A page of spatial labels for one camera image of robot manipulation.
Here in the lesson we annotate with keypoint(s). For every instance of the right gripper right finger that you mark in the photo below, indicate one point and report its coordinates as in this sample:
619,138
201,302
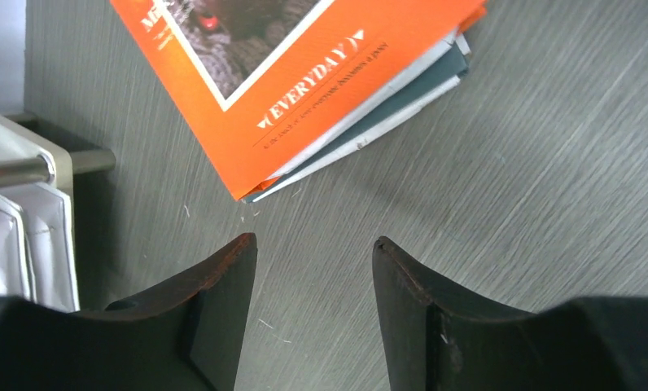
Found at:
439,335

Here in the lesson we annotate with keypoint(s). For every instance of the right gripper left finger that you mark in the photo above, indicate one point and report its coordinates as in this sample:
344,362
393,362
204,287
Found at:
184,333

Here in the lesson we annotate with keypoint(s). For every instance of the palm leaf cover book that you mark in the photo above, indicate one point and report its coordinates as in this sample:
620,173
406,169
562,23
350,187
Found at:
48,226

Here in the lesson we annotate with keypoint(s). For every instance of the orange good morning book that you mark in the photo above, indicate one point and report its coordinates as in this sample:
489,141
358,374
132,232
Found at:
264,85

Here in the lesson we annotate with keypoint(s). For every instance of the white grey cover book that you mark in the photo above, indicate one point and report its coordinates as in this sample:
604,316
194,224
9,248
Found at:
16,271

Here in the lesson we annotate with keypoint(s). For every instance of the white two-tier shelf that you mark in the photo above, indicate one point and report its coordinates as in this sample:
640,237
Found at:
28,158

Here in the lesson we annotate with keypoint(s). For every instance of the teal cover book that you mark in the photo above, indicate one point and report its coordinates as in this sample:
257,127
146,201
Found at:
445,74

